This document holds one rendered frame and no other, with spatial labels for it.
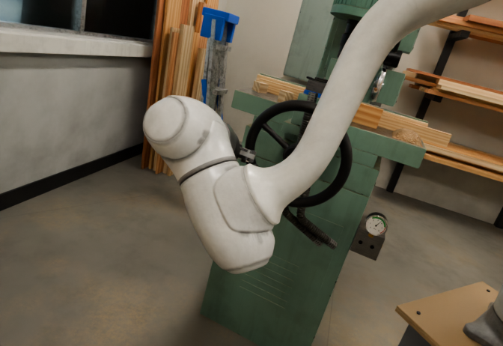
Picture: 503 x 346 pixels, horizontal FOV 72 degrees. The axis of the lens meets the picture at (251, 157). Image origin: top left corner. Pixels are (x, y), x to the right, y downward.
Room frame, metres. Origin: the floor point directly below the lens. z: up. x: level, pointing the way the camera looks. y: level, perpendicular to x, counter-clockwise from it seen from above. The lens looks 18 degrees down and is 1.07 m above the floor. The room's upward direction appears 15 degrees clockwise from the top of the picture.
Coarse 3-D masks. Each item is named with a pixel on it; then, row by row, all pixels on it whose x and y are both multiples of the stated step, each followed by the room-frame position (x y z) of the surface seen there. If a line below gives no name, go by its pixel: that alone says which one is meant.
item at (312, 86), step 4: (308, 80) 0.98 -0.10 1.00; (312, 80) 0.98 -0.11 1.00; (308, 84) 0.98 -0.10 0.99; (312, 84) 0.98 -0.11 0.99; (316, 84) 0.98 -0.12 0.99; (320, 84) 0.97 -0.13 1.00; (324, 84) 0.97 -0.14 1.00; (308, 88) 0.98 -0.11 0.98; (312, 88) 0.98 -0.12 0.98; (316, 88) 0.97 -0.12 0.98; (320, 88) 0.97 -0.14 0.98; (304, 92) 0.98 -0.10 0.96; (308, 92) 0.98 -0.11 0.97; (316, 92) 0.97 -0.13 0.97; (320, 92) 0.97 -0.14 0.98; (320, 96) 0.97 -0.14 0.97
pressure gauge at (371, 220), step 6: (372, 216) 0.91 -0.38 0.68; (378, 216) 0.91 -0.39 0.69; (384, 216) 0.92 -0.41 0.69; (366, 222) 0.92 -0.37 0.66; (372, 222) 0.91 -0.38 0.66; (378, 222) 0.91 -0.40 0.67; (384, 222) 0.91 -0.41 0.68; (366, 228) 0.92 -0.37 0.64; (372, 228) 0.91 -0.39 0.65; (378, 228) 0.91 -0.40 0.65; (384, 228) 0.90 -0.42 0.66; (372, 234) 0.91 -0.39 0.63; (378, 234) 0.90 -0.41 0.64
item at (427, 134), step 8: (264, 80) 1.27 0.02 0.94; (272, 88) 1.26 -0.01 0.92; (280, 88) 1.25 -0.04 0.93; (288, 88) 1.24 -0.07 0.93; (296, 96) 1.23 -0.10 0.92; (384, 120) 1.14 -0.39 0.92; (392, 120) 1.13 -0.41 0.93; (400, 120) 1.13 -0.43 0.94; (392, 128) 1.13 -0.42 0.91; (408, 128) 1.12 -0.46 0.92; (416, 128) 1.11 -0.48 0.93; (424, 128) 1.10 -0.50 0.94; (424, 136) 1.10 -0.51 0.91; (432, 136) 1.10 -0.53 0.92; (440, 136) 1.09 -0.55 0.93; (448, 136) 1.08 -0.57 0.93; (440, 144) 1.09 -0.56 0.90
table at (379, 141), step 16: (240, 96) 1.13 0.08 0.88; (256, 96) 1.11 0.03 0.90; (272, 96) 1.21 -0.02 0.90; (256, 112) 1.11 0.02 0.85; (288, 112) 1.08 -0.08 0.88; (288, 128) 0.98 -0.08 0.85; (352, 128) 1.02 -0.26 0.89; (368, 128) 1.05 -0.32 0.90; (384, 128) 1.13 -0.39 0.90; (352, 144) 1.01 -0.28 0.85; (368, 144) 1.00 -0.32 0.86; (384, 144) 0.99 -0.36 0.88; (400, 144) 0.98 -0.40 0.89; (400, 160) 0.97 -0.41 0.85; (416, 160) 0.96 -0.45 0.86
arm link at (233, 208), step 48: (384, 0) 0.54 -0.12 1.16; (432, 0) 0.52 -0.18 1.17; (480, 0) 0.53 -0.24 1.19; (384, 48) 0.52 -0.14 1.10; (336, 96) 0.50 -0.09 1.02; (336, 144) 0.49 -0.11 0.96; (192, 192) 0.47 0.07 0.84; (240, 192) 0.45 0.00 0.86; (288, 192) 0.46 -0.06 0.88; (240, 240) 0.43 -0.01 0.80
